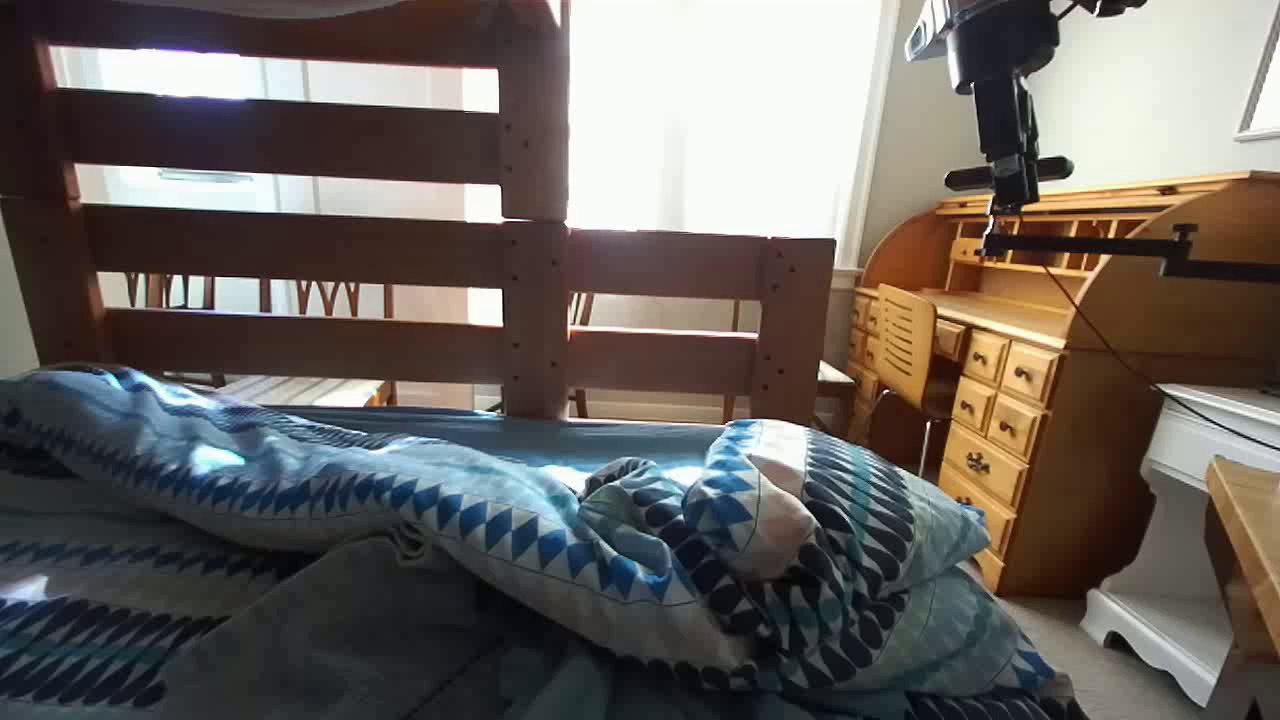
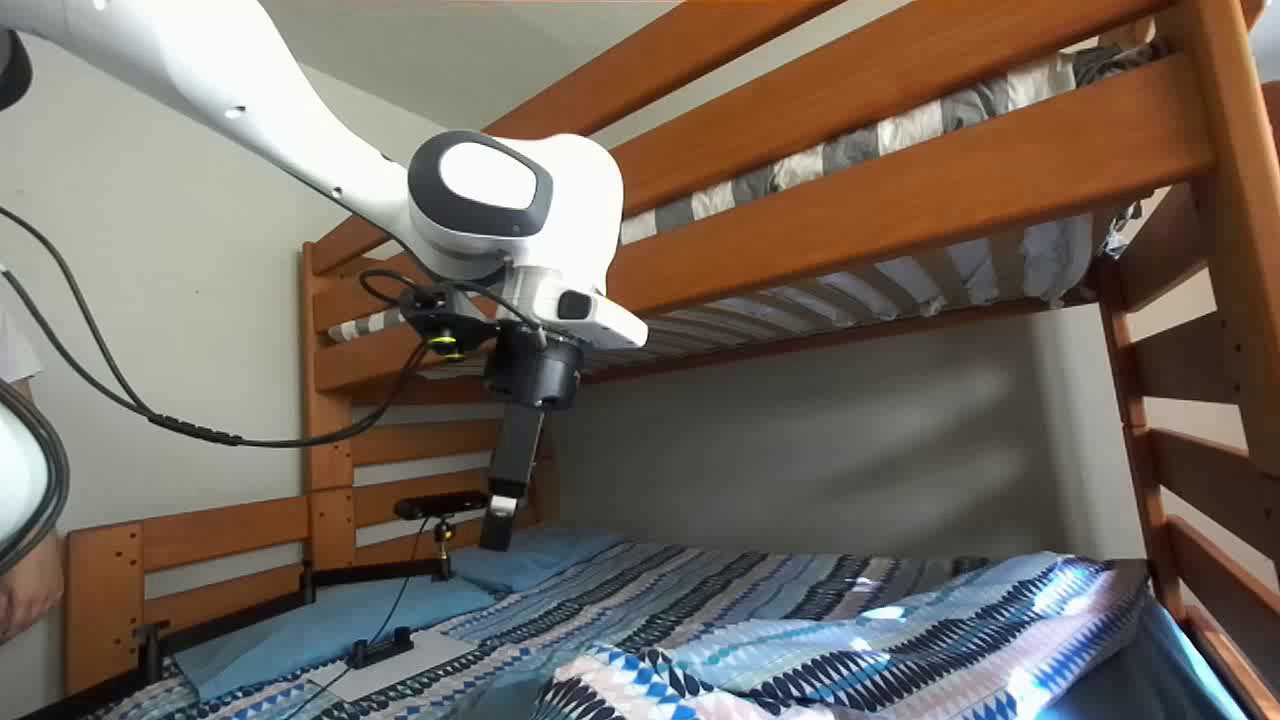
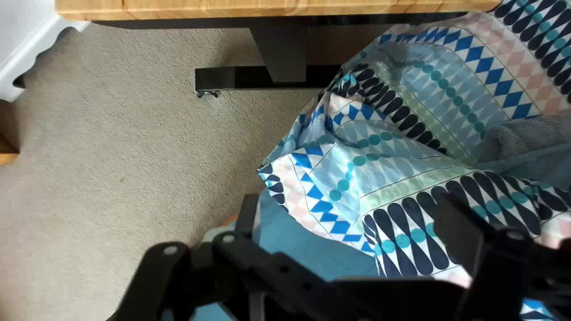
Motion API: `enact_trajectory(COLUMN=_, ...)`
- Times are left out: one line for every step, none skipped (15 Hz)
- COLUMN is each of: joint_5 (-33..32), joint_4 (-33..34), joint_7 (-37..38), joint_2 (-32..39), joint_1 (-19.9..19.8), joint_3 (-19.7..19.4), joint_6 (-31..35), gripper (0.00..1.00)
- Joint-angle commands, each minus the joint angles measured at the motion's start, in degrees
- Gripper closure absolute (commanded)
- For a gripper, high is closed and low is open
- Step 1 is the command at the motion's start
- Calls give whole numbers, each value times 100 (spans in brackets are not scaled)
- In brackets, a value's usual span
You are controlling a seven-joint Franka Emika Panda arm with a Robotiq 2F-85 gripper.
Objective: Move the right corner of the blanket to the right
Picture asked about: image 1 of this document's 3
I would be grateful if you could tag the light wooden table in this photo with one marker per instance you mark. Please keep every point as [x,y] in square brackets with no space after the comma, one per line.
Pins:
[1253,533]

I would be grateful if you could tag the wooden roll-top desk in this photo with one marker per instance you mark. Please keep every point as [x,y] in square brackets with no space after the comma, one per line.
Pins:
[1132,346]

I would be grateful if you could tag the wooden slatted chair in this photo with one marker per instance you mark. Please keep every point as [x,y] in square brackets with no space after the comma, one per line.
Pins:
[904,340]

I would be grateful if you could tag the black horizontal bar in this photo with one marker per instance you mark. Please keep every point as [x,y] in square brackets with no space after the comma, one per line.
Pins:
[1054,171]

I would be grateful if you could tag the blue patterned blanket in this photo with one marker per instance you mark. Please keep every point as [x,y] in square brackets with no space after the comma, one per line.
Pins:
[535,533]

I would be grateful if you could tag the white picture frame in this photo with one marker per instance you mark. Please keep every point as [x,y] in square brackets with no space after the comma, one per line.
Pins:
[1260,95]

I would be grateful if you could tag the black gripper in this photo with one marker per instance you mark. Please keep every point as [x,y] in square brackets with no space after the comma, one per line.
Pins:
[1000,43]

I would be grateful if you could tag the grey cloth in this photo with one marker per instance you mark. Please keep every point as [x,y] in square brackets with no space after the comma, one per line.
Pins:
[346,627]

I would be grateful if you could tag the white side table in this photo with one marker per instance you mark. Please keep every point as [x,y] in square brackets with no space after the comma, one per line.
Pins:
[1187,533]

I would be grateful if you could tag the wooden bunk bed frame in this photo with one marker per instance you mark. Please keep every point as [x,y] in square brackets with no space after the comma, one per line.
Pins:
[535,265]

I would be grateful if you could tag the teal bed sheet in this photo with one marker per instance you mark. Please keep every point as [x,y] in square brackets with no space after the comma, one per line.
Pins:
[535,437]

